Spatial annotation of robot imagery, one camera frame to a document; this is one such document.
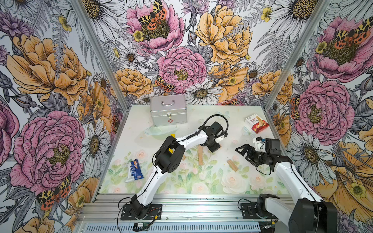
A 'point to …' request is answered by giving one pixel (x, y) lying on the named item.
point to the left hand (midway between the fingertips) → (212, 149)
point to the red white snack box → (256, 123)
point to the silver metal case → (169, 110)
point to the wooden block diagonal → (200, 158)
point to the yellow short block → (171, 151)
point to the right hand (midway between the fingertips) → (240, 155)
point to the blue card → (135, 170)
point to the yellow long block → (173, 135)
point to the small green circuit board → (142, 224)
